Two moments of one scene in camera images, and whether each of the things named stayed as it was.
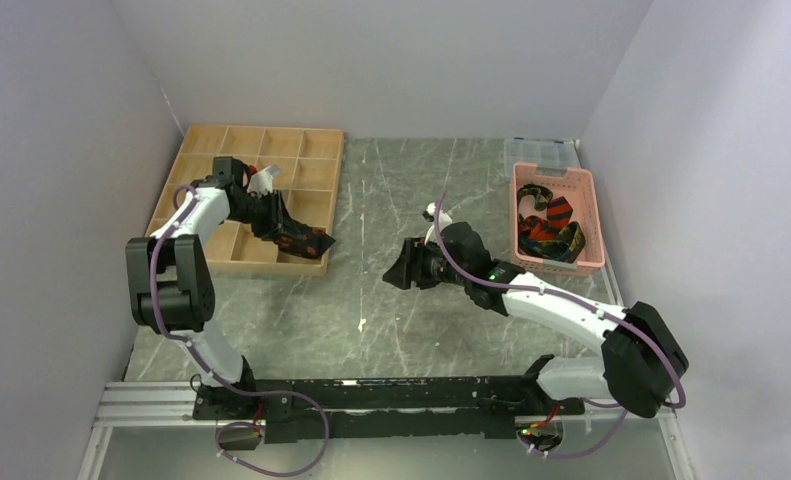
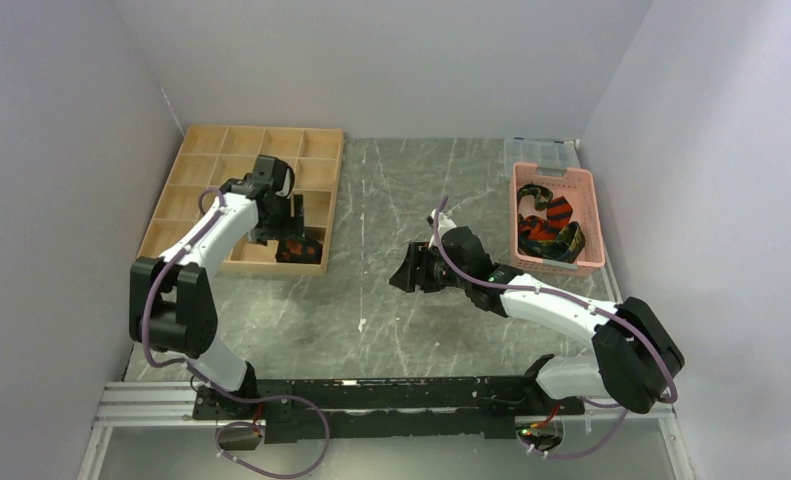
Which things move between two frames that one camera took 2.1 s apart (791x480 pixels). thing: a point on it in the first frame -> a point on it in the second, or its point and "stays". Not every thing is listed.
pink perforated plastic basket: [579, 186] stays
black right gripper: [410, 265] stays
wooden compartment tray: [307, 182] stays
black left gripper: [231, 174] -> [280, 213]
